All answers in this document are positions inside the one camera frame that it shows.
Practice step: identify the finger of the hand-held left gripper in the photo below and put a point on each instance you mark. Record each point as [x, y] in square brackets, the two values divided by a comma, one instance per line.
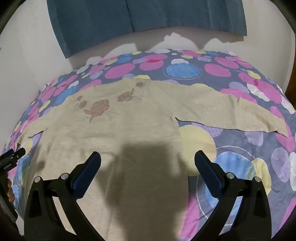
[14, 153]

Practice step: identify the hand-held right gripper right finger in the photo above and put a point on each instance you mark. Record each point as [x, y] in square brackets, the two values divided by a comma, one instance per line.
[209, 174]

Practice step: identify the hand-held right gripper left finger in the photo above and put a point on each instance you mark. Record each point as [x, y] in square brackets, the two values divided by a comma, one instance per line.
[86, 176]

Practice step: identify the beige floral knit sweater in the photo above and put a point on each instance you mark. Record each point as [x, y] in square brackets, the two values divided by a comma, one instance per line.
[127, 120]

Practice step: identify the person's left hand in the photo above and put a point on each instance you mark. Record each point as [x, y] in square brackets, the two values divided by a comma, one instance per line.
[10, 191]

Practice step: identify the bedsheet with coloured circles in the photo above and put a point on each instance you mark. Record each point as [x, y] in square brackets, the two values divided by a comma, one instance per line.
[185, 69]

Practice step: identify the blue curtain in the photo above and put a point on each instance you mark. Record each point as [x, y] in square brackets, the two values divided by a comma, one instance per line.
[92, 25]
[185, 14]

